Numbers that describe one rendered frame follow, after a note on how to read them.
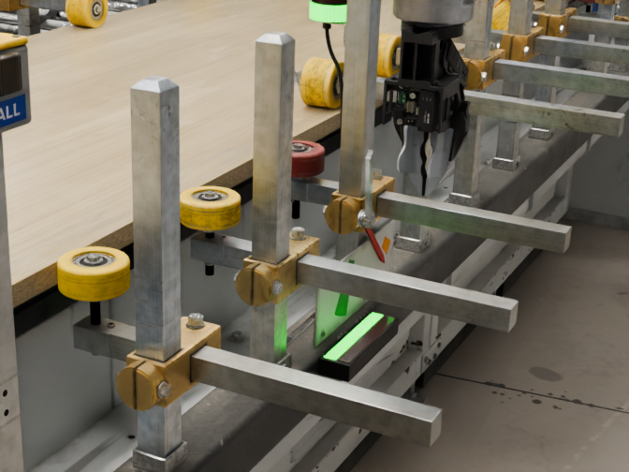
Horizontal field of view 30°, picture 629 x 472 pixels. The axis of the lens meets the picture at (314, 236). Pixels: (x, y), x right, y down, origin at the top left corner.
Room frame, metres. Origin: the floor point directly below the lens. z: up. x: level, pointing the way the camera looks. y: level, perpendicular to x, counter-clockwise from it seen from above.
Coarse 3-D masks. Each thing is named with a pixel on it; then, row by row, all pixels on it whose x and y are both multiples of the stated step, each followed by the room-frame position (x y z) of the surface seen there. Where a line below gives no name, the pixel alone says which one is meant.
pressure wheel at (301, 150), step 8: (296, 144) 1.65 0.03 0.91; (304, 144) 1.68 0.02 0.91; (312, 144) 1.67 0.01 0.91; (296, 152) 1.63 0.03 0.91; (304, 152) 1.63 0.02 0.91; (312, 152) 1.63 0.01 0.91; (320, 152) 1.64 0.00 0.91; (296, 160) 1.62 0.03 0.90; (304, 160) 1.62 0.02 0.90; (312, 160) 1.62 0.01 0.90; (320, 160) 1.63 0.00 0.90; (296, 168) 1.62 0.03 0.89; (304, 168) 1.62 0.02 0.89; (312, 168) 1.62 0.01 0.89; (320, 168) 1.64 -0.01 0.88; (296, 176) 1.62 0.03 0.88; (304, 176) 1.62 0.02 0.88; (312, 176) 1.62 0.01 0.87; (296, 200) 1.65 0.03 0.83; (296, 208) 1.65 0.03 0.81; (296, 216) 1.65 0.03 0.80
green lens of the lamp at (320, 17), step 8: (312, 8) 1.58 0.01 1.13; (320, 8) 1.57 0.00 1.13; (328, 8) 1.56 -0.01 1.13; (336, 8) 1.56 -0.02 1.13; (344, 8) 1.57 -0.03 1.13; (312, 16) 1.58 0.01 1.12; (320, 16) 1.57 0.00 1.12; (328, 16) 1.56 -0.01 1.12; (336, 16) 1.56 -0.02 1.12; (344, 16) 1.57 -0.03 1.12
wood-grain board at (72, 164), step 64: (192, 0) 2.85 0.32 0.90; (256, 0) 2.88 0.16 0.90; (384, 0) 2.95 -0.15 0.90; (64, 64) 2.14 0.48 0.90; (128, 64) 2.16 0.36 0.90; (192, 64) 2.18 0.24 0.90; (64, 128) 1.73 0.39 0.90; (128, 128) 1.74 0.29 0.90; (192, 128) 1.75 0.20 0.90; (320, 128) 1.82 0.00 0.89; (64, 192) 1.44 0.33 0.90; (128, 192) 1.45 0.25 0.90
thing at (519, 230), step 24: (312, 192) 1.63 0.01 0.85; (384, 192) 1.60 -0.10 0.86; (384, 216) 1.58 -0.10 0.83; (408, 216) 1.56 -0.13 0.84; (432, 216) 1.55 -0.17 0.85; (456, 216) 1.53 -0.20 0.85; (480, 216) 1.52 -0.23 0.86; (504, 216) 1.52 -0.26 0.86; (504, 240) 1.50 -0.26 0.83; (528, 240) 1.49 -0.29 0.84; (552, 240) 1.47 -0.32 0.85
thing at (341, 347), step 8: (368, 320) 1.50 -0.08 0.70; (376, 320) 1.50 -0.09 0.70; (360, 328) 1.48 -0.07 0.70; (368, 328) 1.48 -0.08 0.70; (352, 336) 1.45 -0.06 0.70; (360, 336) 1.45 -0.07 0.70; (344, 344) 1.43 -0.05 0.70; (352, 344) 1.43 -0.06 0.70; (328, 352) 1.40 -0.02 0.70; (336, 352) 1.40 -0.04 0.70
